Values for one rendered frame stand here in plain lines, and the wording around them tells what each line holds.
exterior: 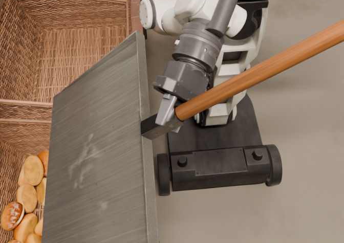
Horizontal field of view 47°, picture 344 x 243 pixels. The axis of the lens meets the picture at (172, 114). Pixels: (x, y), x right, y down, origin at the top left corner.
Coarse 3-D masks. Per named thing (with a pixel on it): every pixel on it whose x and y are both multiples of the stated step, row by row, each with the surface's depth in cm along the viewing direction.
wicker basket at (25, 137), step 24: (0, 120) 121; (24, 120) 123; (48, 120) 126; (0, 144) 130; (24, 144) 136; (48, 144) 139; (0, 168) 127; (0, 192) 124; (0, 216) 122; (0, 240) 119
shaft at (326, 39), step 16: (320, 32) 60; (336, 32) 58; (288, 48) 63; (304, 48) 61; (320, 48) 60; (256, 64) 66; (272, 64) 64; (288, 64) 63; (240, 80) 67; (256, 80) 66; (208, 96) 70; (224, 96) 69; (176, 112) 74; (192, 112) 73
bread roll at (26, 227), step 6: (24, 216) 125; (30, 216) 125; (36, 216) 127; (24, 222) 123; (30, 222) 124; (36, 222) 127; (18, 228) 122; (24, 228) 122; (30, 228) 124; (18, 234) 121; (24, 234) 122; (18, 240) 121; (24, 240) 122
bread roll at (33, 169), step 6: (30, 156) 129; (36, 156) 130; (24, 162) 129; (30, 162) 128; (36, 162) 128; (24, 168) 128; (30, 168) 128; (36, 168) 128; (42, 168) 130; (24, 174) 129; (30, 174) 128; (36, 174) 128; (42, 174) 130; (30, 180) 128; (36, 180) 128
